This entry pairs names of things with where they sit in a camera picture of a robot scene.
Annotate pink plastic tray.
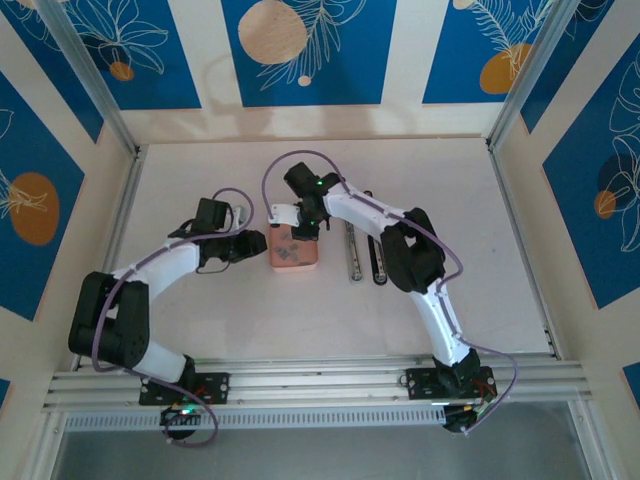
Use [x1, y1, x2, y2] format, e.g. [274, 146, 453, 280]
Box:
[267, 222, 322, 275]

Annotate silver metal stapler magazine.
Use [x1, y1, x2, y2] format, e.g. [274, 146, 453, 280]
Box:
[344, 219, 363, 285]

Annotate black stapler body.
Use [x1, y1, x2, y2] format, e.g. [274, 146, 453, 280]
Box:
[363, 190, 389, 287]

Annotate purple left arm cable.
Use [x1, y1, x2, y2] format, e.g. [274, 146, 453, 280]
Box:
[91, 187, 256, 449]

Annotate aluminium side rail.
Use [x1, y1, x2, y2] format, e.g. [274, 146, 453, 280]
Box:
[72, 147, 147, 372]
[487, 144, 561, 359]

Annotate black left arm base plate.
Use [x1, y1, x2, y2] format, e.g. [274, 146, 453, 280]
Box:
[138, 372, 232, 407]

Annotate aluminium corner post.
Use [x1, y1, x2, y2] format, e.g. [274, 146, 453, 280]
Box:
[35, 0, 144, 157]
[485, 0, 572, 152]

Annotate aluminium frame rail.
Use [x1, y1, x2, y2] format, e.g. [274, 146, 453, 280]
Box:
[42, 353, 586, 414]

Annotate grey slotted cable duct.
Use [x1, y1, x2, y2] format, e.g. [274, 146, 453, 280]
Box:
[63, 408, 449, 432]

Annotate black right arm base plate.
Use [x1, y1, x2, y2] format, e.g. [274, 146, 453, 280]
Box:
[405, 367, 500, 401]

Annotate aluminium frame leg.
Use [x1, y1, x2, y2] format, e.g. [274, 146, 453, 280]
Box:
[28, 412, 69, 480]
[567, 399, 614, 480]

